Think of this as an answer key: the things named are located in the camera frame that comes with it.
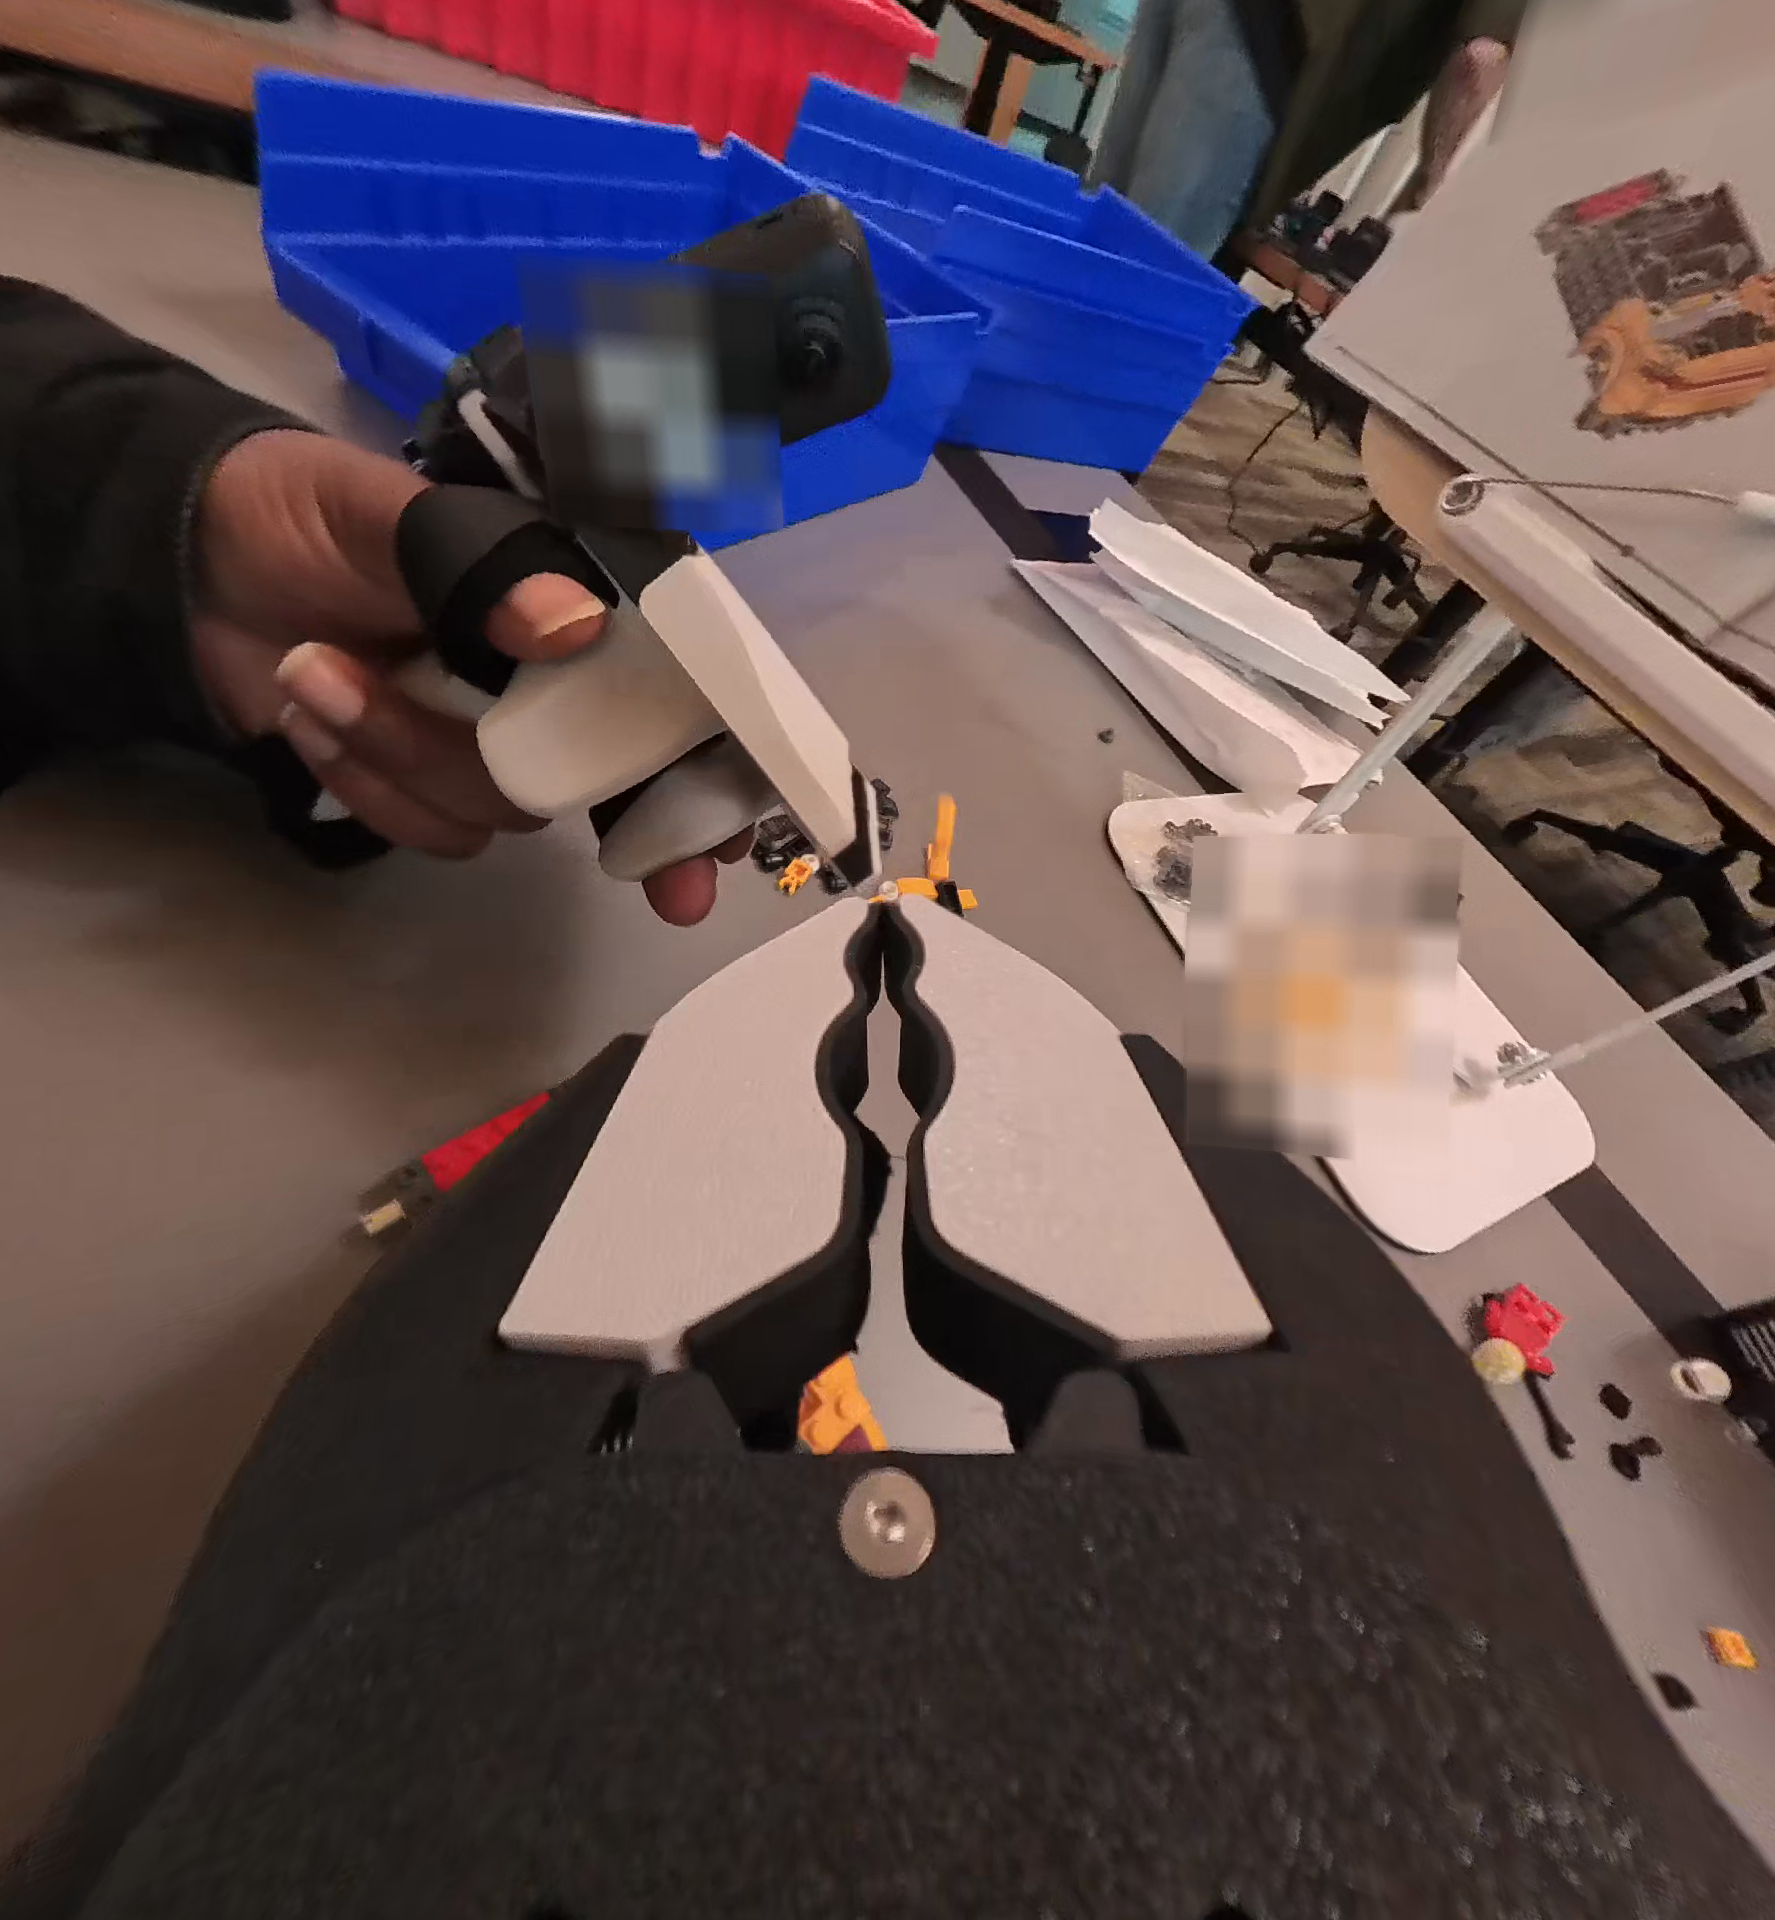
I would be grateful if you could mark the lego instruction booklet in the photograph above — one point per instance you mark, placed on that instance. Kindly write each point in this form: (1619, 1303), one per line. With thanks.
(1502, 390)

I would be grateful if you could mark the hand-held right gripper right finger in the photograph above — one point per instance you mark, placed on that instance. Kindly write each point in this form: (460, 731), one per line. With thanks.
(1081, 1185)

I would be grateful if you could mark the pile of small lego pieces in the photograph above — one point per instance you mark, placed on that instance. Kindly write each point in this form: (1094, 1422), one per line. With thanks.
(948, 841)

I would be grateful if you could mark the tan round lego piece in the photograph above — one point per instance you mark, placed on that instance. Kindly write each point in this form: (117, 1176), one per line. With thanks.
(1498, 1363)

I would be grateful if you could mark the partly built lego car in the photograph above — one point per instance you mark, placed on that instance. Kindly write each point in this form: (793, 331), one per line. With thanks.
(483, 1148)

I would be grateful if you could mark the person's left hand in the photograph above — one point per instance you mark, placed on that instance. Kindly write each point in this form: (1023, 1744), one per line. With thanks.
(303, 570)

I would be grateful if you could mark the small orange lego piece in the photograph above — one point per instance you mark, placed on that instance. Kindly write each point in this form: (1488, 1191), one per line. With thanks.
(1727, 1650)

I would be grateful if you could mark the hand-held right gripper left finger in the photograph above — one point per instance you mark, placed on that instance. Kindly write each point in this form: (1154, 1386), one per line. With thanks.
(707, 1185)

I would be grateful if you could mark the red plastic bin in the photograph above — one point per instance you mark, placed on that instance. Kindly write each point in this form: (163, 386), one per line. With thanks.
(646, 59)

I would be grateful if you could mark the white book stand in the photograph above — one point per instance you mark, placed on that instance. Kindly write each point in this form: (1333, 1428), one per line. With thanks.
(1486, 1185)

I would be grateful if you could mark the blue plastic bin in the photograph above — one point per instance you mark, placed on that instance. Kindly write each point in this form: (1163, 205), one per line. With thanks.
(377, 301)
(1096, 374)
(902, 166)

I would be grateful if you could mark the red lego piece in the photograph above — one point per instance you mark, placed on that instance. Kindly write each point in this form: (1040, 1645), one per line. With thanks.
(1523, 1320)

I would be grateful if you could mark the black lego rod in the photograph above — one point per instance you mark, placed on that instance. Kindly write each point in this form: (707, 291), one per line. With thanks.
(1550, 1418)

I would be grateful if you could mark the wooden side table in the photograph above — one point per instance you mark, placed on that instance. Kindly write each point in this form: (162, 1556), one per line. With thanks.
(151, 45)

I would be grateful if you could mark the clear bag of black parts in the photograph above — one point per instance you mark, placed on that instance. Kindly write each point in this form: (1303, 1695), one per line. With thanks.
(1163, 870)

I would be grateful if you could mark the person's left forearm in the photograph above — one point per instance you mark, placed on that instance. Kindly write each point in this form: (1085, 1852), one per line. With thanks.
(62, 525)

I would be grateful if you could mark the office chair base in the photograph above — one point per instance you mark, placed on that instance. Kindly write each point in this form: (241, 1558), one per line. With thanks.
(1653, 885)
(1352, 562)

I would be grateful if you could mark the background table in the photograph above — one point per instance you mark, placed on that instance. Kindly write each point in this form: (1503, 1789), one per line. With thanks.
(1036, 32)

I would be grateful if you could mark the white paper bag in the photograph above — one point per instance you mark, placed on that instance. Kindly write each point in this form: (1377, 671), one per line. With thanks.
(1203, 720)
(1231, 616)

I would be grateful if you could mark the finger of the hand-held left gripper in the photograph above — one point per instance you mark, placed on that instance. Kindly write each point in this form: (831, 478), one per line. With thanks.
(869, 832)
(753, 689)

